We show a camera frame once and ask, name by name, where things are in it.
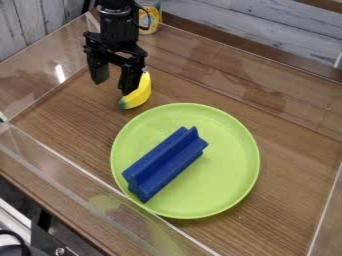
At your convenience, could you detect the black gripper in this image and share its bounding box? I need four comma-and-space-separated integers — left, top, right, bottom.
83, 31, 147, 96

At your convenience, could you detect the yellow banana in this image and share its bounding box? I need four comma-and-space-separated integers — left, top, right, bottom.
119, 71, 152, 109

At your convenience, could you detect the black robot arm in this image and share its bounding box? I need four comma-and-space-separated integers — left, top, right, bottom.
83, 0, 149, 96

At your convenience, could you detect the green round plate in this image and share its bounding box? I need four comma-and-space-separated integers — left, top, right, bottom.
109, 103, 260, 219

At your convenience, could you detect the yellow labelled tin can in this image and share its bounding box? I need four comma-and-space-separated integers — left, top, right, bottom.
136, 0, 161, 35

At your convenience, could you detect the blue plastic block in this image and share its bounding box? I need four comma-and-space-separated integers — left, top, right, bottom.
123, 127, 208, 203

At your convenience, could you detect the clear acrylic enclosure wall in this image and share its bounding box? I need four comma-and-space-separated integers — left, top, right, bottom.
0, 14, 342, 256

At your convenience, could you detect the black metal bracket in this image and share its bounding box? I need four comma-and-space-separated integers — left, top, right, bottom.
30, 224, 78, 256

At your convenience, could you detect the black cable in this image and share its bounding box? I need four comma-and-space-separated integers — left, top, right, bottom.
0, 229, 34, 256

